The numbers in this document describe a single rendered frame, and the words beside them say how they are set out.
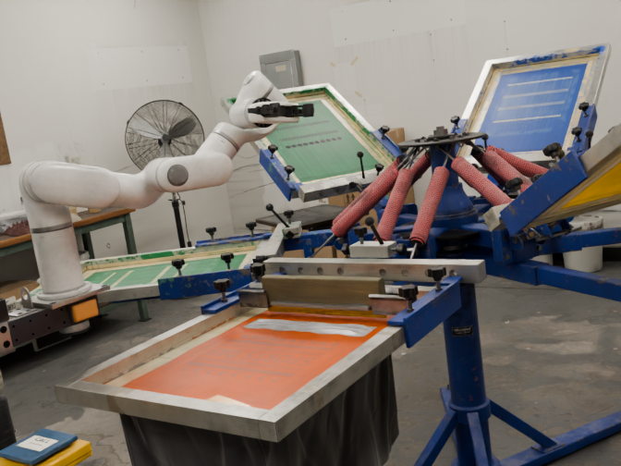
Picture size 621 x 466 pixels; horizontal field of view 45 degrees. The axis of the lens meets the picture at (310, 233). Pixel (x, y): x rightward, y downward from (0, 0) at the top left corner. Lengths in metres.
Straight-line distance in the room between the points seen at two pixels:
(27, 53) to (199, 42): 1.94
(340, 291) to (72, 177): 0.69
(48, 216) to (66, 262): 0.11
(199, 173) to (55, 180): 0.34
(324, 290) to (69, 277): 0.61
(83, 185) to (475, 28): 4.64
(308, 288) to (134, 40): 5.10
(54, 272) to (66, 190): 0.20
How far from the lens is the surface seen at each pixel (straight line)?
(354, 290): 1.82
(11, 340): 1.75
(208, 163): 1.82
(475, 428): 2.72
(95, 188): 1.72
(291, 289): 1.93
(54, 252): 1.79
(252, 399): 1.47
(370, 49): 6.40
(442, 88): 6.13
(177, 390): 1.59
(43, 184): 1.70
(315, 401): 1.37
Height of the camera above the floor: 1.51
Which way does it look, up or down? 10 degrees down
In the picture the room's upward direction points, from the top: 8 degrees counter-clockwise
